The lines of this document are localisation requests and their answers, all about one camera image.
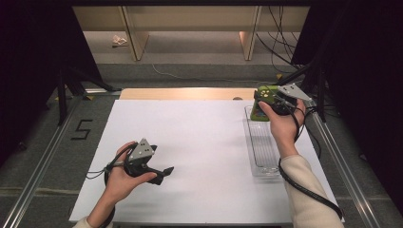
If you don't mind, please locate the clear plastic tray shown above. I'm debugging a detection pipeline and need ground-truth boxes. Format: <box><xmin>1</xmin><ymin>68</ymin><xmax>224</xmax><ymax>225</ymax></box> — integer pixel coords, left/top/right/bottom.
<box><xmin>243</xmin><ymin>104</ymin><xmax>284</xmax><ymax>178</ymax></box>

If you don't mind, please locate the left hand-held gripper cable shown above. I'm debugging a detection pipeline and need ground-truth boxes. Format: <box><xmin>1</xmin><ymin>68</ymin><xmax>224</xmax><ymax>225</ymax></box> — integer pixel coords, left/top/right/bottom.
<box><xmin>85</xmin><ymin>142</ymin><xmax>138</xmax><ymax>228</ymax></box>

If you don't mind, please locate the black curtain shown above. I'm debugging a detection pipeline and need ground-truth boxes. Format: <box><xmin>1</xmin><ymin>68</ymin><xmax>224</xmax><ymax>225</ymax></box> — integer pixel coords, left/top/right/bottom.
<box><xmin>0</xmin><ymin>0</ymin><xmax>106</xmax><ymax>165</ymax></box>
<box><xmin>291</xmin><ymin>0</ymin><xmax>403</xmax><ymax>217</ymax></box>

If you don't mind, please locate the person's right hand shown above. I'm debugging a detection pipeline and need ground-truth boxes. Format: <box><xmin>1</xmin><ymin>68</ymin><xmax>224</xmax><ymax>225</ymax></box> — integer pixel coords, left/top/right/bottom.
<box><xmin>258</xmin><ymin>98</ymin><xmax>307</xmax><ymax>160</ymax></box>

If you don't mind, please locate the bundle of black floor cables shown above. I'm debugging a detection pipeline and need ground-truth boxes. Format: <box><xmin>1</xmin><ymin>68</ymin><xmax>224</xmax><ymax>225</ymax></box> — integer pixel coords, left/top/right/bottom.
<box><xmin>255</xmin><ymin>5</ymin><xmax>310</xmax><ymax>75</ymax></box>

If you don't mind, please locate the person's left hand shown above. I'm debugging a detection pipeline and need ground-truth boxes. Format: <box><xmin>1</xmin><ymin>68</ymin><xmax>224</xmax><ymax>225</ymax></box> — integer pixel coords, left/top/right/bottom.
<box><xmin>102</xmin><ymin>141</ymin><xmax>158</xmax><ymax>206</ymax></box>

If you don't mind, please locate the right hand-held gripper cable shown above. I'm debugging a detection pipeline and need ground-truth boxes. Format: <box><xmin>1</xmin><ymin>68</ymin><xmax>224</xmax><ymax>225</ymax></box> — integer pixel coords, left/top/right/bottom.
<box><xmin>277</xmin><ymin>94</ymin><xmax>345</xmax><ymax>221</ymax></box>

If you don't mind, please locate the beige long desk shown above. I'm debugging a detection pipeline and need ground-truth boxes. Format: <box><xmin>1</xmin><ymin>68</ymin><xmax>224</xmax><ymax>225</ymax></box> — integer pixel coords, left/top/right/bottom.
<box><xmin>71</xmin><ymin>5</ymin><xmax>311</xmax><ymax>62</ymax></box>

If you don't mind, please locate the hand-held gripper cable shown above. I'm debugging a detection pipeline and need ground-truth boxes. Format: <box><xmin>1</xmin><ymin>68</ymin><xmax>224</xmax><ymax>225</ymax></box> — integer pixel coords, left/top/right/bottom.
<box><xmin>85</xmin><ymin>142</ymin><xmax>138</xmax><ymax>228</ymax></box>
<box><xmin>277</xmin><ymin>94</ymin><xmax>345</xmax><ymax>221</ymax></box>

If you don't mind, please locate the aluminium floor rail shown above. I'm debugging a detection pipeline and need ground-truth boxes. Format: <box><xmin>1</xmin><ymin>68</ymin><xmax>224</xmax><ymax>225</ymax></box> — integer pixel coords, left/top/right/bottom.
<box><xmin>0</xmin><ymin>88</ymin><xmax>123</xmax><ymax>228</ymax></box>
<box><xmin>302</xmin><ymin>94</ymin><xmax>383</xmax><ymax>228</ymax></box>

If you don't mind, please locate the thin black floor cable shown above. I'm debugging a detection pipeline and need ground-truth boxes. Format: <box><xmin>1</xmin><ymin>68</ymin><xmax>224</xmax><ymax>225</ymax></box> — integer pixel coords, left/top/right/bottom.
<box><xmin>298</xmin><ymin>104</ymin><xmax>327</xmax><ymax>160</ymax></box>

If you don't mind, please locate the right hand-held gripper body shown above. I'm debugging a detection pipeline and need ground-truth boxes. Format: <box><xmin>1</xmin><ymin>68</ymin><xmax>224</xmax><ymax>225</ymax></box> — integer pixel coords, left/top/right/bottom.
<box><xmin>269</xmin><ymin>83</ymin><xmax>314</xmax><ymax>117</ymax></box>

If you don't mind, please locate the crumpled white paper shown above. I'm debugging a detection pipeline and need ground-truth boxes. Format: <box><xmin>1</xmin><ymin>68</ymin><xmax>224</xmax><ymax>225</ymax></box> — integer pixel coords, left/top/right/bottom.
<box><xmin>111</xmin><ymin>34</ymin><xmax>128</xmax><ymax>48</ymax></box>

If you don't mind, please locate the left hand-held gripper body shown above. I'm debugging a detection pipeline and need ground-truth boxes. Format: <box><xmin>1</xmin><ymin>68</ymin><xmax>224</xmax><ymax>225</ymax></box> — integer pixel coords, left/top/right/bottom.
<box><xmin>123</xmin><ymin>138</ymin><xmax>160</xmax><ymax>179</ymax></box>

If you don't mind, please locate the black metal stand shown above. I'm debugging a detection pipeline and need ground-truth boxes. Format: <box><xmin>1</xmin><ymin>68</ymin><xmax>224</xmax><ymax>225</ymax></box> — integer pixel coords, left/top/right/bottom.
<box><xmin>264</xmin><ymin>60</ymin><xmax>327</xmax><ymax>124</ymax></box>
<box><xmin>56</xmin><ymin>63</ymin><xmax>123</xmax><ymax>127</ymax></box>

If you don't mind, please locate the white table sheet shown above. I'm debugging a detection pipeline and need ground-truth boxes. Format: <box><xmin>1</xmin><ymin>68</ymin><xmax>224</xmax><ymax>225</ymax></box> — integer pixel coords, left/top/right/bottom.
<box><xmin>68</xmin><ymin>99</ymin><xmax>346</xmax><ymax>226</ymax></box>

